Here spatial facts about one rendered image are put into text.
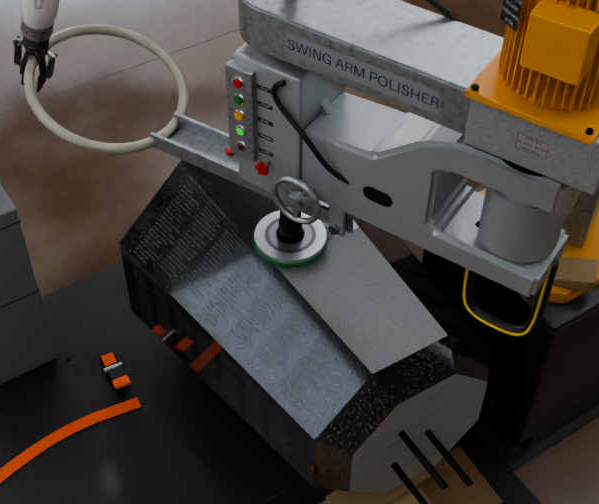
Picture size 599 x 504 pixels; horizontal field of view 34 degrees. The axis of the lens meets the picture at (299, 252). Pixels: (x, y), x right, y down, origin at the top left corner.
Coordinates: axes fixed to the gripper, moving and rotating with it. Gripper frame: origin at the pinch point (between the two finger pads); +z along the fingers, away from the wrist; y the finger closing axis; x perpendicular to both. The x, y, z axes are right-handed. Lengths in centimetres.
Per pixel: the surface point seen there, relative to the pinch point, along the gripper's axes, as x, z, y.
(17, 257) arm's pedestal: -30, 52, 13
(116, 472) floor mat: -69, 90, 73
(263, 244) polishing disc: -24, -5, 86
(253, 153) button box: -26, -43, 73
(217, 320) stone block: -40, 18, 83
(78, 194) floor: 51, 125, 3
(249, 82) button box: -24, -64, 66
